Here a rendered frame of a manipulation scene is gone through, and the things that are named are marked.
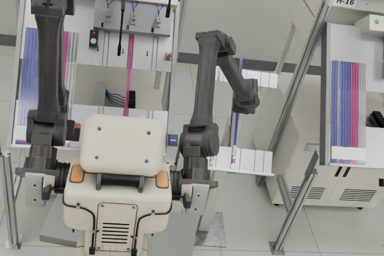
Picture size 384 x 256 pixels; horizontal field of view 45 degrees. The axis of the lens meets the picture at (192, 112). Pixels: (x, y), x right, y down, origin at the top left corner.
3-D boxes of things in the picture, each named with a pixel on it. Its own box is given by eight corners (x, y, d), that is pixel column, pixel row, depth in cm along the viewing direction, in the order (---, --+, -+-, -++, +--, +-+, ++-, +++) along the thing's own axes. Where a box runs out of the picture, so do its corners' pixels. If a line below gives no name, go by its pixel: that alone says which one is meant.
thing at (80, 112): (164, 152, 210) (166, 153, 207) (12, 143, 198) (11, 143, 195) (167, 111, 211) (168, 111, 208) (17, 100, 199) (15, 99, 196)
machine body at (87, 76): (150, 206, 275) (163, 127, 237) (27, 200, 262) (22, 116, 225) (147, 134, 325) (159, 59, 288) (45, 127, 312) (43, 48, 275)
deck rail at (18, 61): (14, 146, 200) (11, 146, 194) (9, 146, 200) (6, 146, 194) (28, -13, 206) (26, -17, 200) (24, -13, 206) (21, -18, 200)
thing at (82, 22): (169, 74, 215) (171, 72, 210) (22, 60, 203) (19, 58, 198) (174, 4, 218) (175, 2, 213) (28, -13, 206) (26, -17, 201)
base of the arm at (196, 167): (176, 183, 127) (218, 186, 129) (178, 155, 129) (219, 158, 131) (172, 186, 135) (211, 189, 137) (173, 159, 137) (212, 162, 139)
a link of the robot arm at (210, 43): (191, 22, 151) (220, 18, 147) (206, 43, 162) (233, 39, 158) (177, 152, 135) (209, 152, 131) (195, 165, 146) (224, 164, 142)
